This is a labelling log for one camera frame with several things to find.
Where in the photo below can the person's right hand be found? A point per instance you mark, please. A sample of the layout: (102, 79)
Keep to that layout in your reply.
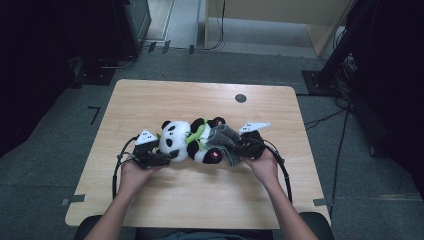
(266, 170)

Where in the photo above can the dark cabinet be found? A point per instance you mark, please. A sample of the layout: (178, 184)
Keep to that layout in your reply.
(133, 26)

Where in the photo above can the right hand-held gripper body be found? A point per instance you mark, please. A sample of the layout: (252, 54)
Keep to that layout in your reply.
(253, 145)

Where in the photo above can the panda plush toy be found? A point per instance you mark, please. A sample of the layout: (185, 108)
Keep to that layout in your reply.
(175, 138)

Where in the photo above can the person's grey clothing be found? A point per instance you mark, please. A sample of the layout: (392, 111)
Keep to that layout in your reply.
(206, 236)

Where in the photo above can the black floor tape mark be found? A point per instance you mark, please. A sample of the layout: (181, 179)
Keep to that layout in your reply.
(95, 115)

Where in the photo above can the grey tape strip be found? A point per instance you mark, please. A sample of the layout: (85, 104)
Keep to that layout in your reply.
(321, 202)
(74, 199)

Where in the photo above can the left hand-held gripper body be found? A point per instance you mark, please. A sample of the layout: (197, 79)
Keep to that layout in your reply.
(146, 150)

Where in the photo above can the light wooden furniture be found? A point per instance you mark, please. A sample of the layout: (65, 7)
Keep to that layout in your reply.
(266, 10)

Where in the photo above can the dark round table grommet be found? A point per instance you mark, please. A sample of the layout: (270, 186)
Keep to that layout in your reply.
(240, 98)

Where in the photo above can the grey cloth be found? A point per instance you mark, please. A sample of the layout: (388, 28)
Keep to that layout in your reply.
(221, 140)

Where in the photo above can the dark curtain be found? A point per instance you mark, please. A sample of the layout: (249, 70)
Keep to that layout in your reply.
(393, 83)
(40, 66)

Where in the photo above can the small grey floor tape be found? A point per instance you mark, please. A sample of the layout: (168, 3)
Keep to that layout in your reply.
(191, 49)
(166, 47)
(152, 46)

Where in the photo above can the black metal stand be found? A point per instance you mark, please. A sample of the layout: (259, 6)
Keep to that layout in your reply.
(336, 50)

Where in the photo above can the person's left hand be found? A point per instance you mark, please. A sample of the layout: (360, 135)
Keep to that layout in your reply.
(133, 178)

